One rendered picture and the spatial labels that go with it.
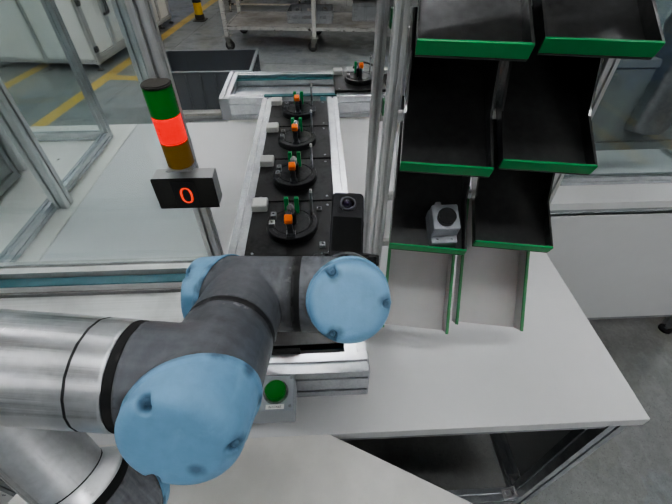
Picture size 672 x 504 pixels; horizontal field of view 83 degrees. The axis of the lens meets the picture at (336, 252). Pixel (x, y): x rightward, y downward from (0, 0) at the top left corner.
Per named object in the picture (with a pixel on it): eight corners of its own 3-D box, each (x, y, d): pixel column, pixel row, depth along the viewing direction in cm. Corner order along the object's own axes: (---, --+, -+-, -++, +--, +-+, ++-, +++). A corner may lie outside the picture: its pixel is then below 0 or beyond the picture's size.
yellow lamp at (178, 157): (191, 169, 74) (184, 146, 70) (164, 170, 73) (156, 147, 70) (196, 156, 77) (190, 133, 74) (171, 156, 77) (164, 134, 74)
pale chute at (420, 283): (444, 330, 80) (448, 334, 75) (380, 323, 81) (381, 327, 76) (455, 196, 80) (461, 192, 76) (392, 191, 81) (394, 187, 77)
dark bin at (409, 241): (463, 256, 67) (475, 239, 60) (388, 249, 68) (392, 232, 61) (463, 126, 77) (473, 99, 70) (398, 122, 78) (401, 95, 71)
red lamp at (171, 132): (184, 146, 70) (176, 120, 67) (156, 146, 70) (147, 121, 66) (190, 133, 74) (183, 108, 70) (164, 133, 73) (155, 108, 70)
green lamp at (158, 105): (176, 119, 67) (167, 91, 63) (147, 120, 66) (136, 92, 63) (183, 107, 70) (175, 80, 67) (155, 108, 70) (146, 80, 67)
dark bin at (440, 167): (488, 178, 56) (507, 147, 49) (398, 172, 57) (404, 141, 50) (485, 38, 66) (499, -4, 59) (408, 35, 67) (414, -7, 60)
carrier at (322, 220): (337, 262, 99) (337, 225, 90) (244, 265, 98) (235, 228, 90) (333, 205, 116) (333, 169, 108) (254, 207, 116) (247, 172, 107)
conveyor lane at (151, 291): (343, 369, 87) (343, 345, 80) (-37, 384, 84) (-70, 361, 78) (337, 276, 108) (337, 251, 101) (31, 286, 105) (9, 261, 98)
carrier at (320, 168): (333, 204, 117) (333, 169, 108) (254, 207, 116) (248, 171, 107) (331, 163, 134) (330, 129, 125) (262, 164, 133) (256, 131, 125)
